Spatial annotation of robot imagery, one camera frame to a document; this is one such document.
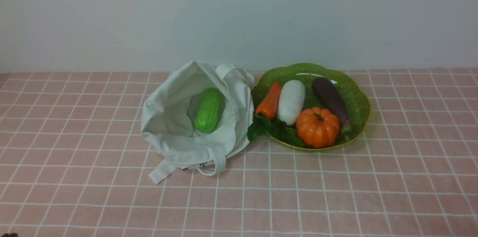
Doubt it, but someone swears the green cucumber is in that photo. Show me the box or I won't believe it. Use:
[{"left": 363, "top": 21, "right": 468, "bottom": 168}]
[{"left": 193, "top": 87, "right": 222, "bottom": 133}]

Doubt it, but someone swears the white cloth tote bag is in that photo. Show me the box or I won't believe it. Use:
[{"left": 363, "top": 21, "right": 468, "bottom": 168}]
[{"left": 140, "top": 61, "right": 256, "bottom": 184}]

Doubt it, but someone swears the orange carrot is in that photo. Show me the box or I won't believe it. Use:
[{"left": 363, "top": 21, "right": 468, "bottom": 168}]
[{"left": 255, "top": 81, "right": 282, "bottom": 120}]

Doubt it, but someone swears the green leafy vegetable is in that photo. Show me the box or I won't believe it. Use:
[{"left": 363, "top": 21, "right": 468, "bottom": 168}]
[{"left": 246, "top": 113, "right": 305, "bottom": 147}]

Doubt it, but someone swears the white radish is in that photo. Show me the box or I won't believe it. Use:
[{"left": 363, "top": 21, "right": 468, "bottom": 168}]
[{"left": 277, "top": 80, "right": 305, "bottom": 126}]

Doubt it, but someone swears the orange pumpkin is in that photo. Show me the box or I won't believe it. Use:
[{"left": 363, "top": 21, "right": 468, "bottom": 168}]
[{"left": 296, "top": 107, "right": 341, "bottom": 149}]

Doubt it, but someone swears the purple eggplant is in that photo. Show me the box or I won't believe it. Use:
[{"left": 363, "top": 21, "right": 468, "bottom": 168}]
[{"left": 312, "top": 77, "right": 352, "bottom": 139}]

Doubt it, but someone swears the green plastic basket plate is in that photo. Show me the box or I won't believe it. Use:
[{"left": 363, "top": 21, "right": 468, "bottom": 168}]
[{"left": 251, "top": 63, "right": 372, "bottom": 152}]

